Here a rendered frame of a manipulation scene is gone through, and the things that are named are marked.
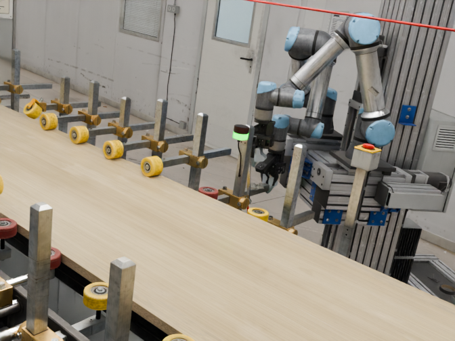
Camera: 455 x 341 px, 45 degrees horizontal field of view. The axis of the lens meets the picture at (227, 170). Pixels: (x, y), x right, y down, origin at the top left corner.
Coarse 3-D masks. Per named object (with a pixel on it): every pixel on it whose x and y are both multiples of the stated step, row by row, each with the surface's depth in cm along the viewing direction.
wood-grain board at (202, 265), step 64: (0, 128) 258; (64, 192) 194; (128, 192) 203; (192, 192) 212; (64, 256) 151; (128, 256) 155; (192, 256) 161; (256, 256) 167; (320, 256) 173; (192, 320) 130; (256, 320) 133; (320, 320) 138; (384, 320) 142; (448, 320) 146
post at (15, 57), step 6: (12, 54) 318; (18, 54) 318; (12, 60) 319; (18, 60) 320; (12, 66) 320; (18, 66) 321; (12, 72) 321; (18, 72) 322; (12, 78) 322; (18, 78) 323; (12, 84) 323; (18, 84) 324; (12, 96) 325; (18, 96) 326; (12, 102) 326; (18, 102) 328; (12, 108) 327; (18, 108) 329
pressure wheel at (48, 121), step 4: (40, 116) 266; (44, 116) 264; (48, 116) 263; (52, 116) 265; (56, 116) 266; (40, 120) 266; (44, 120) 264; (48, 120) 262; (52, 120) 264; (56, 120) 266; (40, 124) 267; (44, 124) 265; (48, 124) 263; (52, 124) 264; (56, 124) 266; (44, 128) 265; (48, 128) 264; (52, 128) 266
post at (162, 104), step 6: (162, 102) 244; (156, 108) 247; (162, 108) 245; (156, 114) 247; (162, 114) 246; (156, 120) 248; (162, 120) 248; (156, 126) 249; (162, 126) 249; (156, 132) 249; (162, 132) 250; (156, 138) 250; (162, 138) 251
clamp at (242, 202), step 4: (228, 188) 232; (220, 192) 228; (224, 192) 227; (228, 192) 227; (232, 192) 228; (232, 196) 224; (236, 196) 224; (240, 196) 224; (244, 196) 225; (232, 200) 225; (236, 200) 223; (240, 200) 223; (244, 200) 222; (248, 200) 225; (228, 204) 227; (232, 204) 225; (236, 204) 224; (240, 204) 222; (244, 204) 223; (248, 204) 226; (244, 208) 224
